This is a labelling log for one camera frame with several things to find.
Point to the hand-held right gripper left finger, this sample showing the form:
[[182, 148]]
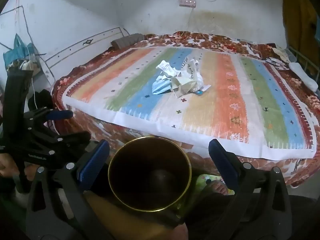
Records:
[[92, 162]]

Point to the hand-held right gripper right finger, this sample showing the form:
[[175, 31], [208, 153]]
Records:
[[222, 165]]

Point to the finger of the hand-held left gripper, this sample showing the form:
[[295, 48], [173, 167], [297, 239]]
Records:
[[75, 138], [60, 115]]

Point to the dark bin with gold rim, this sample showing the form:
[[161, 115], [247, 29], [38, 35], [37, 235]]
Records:
[[150, 175]]

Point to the blue and white packet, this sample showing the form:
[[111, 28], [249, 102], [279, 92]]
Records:
[[198, 94]]

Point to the small white paper slip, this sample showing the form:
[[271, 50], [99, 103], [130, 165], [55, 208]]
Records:
[[206, 87]]

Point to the white printed plastic bag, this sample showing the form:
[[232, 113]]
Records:
[[187, 80]]

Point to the blue face mask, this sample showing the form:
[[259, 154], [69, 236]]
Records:
[[160, 87]]

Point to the white paper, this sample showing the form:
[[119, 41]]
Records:
[[166, 67]]

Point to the person's left hand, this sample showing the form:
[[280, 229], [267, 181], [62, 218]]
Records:
[[7, 165]]

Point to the person's bare foot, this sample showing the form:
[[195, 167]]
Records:
[[217, 187]]

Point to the black cloth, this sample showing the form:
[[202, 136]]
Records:
[[42, 100]]

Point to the green patterned cloth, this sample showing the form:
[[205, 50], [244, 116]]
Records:
[[202, 180]]

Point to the brown floral blanket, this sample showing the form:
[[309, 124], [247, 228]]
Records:
[[270, 170]]

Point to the striped colourful mat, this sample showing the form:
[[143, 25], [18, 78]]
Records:
[[220, 105]]

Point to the white headboard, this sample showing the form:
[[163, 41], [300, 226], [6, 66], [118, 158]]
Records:
[[82, 47]]

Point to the blue hanging bag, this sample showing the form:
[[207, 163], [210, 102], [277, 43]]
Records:
[[15, 52]]

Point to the grey folded cloth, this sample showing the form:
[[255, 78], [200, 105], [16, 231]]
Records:
[[127, 41]]

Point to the white rolled cloth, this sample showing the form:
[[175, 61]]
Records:
[[302, 73]]

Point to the patterned clothes pile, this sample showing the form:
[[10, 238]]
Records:
[[277, 53]]

